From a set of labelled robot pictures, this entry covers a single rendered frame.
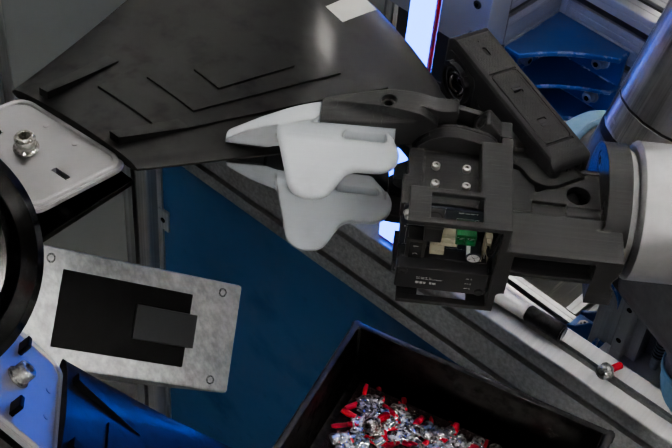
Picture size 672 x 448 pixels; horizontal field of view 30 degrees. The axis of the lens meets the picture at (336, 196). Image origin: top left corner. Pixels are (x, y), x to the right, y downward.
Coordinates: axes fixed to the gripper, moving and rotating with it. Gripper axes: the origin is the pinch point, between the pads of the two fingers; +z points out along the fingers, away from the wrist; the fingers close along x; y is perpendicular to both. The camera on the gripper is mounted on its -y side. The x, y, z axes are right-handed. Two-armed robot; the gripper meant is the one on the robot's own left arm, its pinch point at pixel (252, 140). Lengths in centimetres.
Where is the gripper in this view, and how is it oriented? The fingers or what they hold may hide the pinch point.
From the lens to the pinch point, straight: 68.9
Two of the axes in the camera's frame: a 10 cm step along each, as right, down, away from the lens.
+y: -0.9, 7.7, -6.3
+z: -9.9, -1.1, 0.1
